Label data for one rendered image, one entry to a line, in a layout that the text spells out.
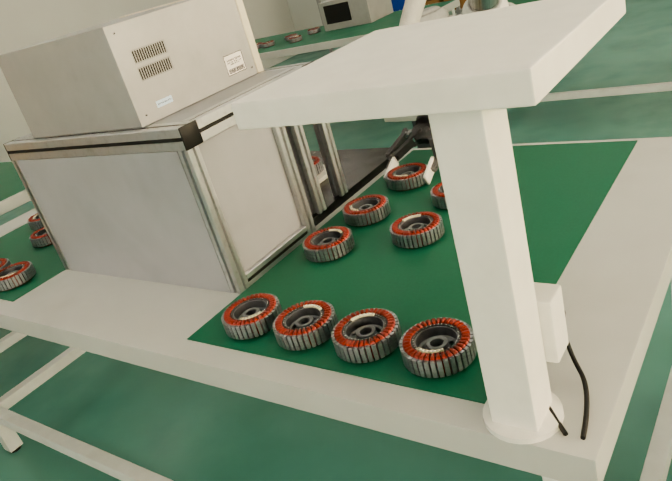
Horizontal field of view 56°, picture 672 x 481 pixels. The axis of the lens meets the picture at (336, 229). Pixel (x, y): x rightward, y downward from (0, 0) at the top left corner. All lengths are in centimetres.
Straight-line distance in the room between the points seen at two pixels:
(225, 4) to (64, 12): 624
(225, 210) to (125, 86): 31
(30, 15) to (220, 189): 633
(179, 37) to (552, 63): 96
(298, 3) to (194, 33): 866
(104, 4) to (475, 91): 752
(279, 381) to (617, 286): 56
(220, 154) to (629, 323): 80
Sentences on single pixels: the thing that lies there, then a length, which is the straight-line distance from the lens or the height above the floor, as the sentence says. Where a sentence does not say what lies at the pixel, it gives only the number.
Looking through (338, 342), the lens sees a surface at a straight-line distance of 102.
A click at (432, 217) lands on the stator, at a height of 78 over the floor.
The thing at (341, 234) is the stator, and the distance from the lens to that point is 137.
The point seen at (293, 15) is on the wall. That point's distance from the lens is 1021.
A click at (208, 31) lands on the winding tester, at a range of 149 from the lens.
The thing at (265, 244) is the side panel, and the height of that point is 80.
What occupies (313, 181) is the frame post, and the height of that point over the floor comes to 85.
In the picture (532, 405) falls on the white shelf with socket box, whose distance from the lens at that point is 81.
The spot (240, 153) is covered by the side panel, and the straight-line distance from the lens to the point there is 134.
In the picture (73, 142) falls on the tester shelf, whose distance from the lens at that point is 153.
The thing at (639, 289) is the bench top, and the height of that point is 75.
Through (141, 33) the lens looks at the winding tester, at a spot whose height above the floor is 128.
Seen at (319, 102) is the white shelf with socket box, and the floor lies 119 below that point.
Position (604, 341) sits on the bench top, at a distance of 98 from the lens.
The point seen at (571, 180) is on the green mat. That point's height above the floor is 75.
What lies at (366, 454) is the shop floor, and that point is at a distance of 197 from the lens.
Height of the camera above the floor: 134
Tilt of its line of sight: 23 degrees down
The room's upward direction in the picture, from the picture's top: 16 degrees counter-clockwise
